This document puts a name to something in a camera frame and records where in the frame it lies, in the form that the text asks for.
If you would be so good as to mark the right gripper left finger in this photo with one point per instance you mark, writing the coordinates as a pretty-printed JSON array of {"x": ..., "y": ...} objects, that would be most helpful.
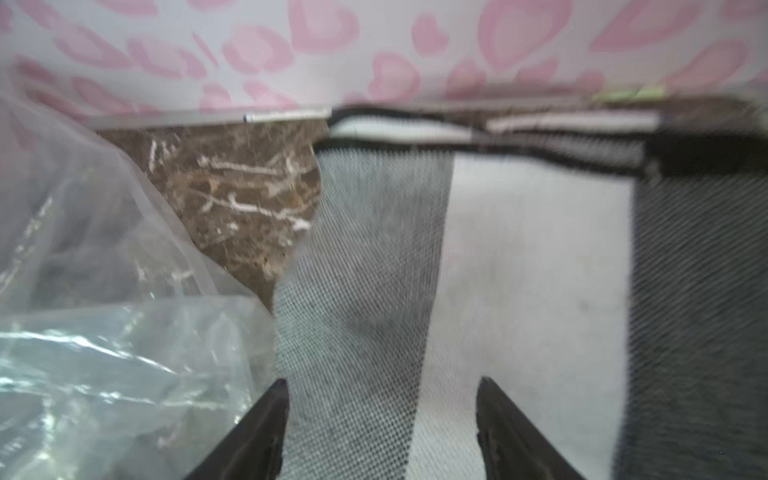
[{"x": 253, "y": 449}]

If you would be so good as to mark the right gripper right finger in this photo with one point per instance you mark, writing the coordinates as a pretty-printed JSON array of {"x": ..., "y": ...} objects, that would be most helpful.
[{"x": 511, "y": 446}]

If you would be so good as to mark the clear plastic vacuum bag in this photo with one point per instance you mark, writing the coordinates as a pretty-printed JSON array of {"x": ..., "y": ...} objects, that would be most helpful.
[{"x": 125, "y": 352}]

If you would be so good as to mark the grey plaid blanket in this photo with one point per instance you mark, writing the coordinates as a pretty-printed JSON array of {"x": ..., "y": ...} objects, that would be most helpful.
[{"x": 607, "y": 271}]

